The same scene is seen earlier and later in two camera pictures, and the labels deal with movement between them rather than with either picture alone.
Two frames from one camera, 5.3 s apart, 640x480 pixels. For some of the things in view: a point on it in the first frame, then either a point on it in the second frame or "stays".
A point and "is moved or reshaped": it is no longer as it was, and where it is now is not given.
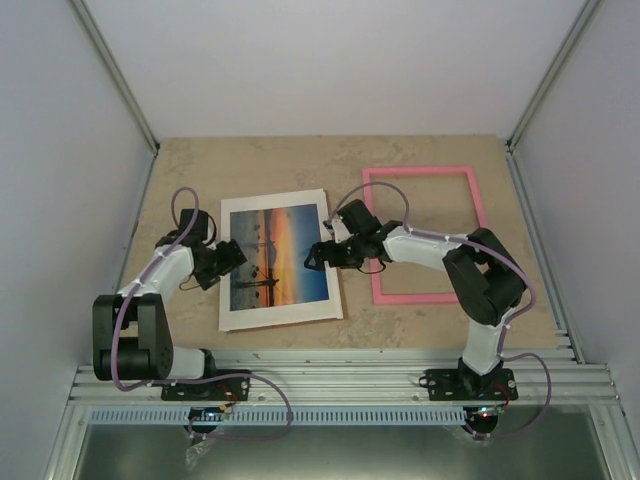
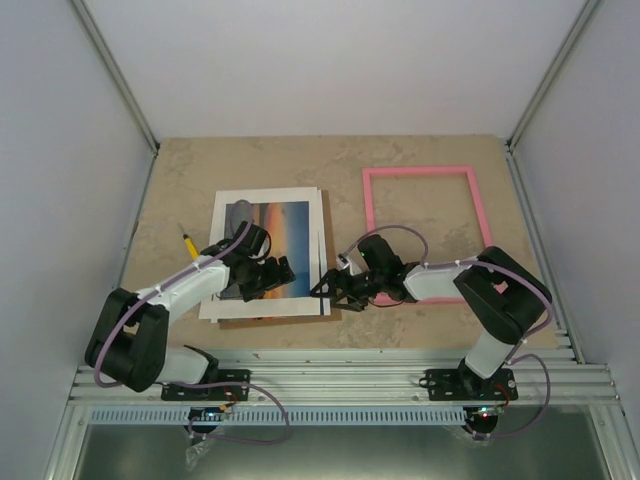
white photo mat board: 317,311 is moved or reshaped
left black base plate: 228,389 stays
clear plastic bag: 193,452 stays
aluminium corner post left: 114,71 stays
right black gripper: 319,250 -> 334,277
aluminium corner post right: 568,50 stays
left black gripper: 232,258 -> 275,279
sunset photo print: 275,243 is moved or reshaped
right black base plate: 467,385 stays
